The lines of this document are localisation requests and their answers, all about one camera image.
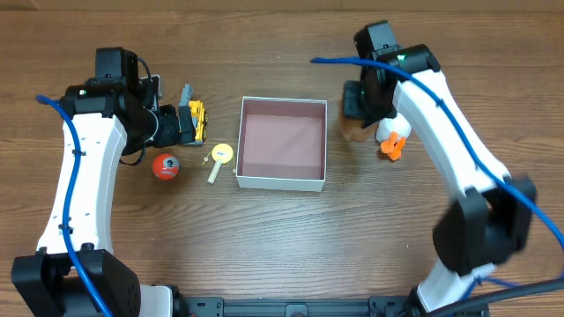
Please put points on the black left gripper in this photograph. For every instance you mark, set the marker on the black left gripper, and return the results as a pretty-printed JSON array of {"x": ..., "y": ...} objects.
[{"x": 185, "y": 124}]

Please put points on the white duck plush toy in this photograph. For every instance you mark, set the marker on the white duck plush toy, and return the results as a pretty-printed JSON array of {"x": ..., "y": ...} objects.
[{"x": 392, "y": 134}]

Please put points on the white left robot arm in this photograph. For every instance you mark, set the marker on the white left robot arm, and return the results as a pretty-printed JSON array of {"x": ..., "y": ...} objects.
[{"x": 114, "y": 114}]

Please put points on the wooden pellet drum toy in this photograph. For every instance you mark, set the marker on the wooden pellet drum toy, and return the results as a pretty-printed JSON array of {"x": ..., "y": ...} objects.
[{"x": 221, "y": 154}]

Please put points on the yellow toy truck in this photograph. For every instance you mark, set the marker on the yellow toy truck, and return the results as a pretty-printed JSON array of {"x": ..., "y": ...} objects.
[{"x": 200, "y": 116}]

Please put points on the brown plush toy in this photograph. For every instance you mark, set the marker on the brown plush toy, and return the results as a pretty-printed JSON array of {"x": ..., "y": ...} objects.
[{"x": 352, "y": 130}]

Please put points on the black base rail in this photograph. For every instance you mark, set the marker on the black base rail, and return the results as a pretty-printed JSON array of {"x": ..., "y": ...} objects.
[{"x": 376, "y": 306}]

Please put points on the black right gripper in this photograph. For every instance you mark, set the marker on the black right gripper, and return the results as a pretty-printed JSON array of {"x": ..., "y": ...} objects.
[{"x": 352, "y": 102}]

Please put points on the white cardboard box pink inside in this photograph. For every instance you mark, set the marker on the white cardboard box pink inside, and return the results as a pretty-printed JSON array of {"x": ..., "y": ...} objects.
[{"x": 282, "y": 144}]

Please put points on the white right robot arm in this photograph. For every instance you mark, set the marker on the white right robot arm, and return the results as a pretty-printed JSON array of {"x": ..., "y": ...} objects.
[{"x": 402, "y": 91}]

